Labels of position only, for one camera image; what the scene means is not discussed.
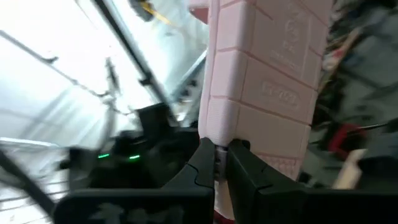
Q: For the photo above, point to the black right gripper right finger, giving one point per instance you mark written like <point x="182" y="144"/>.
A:
<point x="280" y="205"/>

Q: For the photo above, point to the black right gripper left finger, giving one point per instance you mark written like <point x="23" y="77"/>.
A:
<point x="174" y="205"/>

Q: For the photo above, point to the pink slide sandal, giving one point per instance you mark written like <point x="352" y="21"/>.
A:
<point x="264" y="77"/>

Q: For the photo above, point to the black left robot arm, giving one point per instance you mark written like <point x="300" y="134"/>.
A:
<point x="130" y="168"/>

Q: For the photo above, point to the black ceiling rail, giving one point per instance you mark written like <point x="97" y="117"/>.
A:
<point x="146" y="77"/>

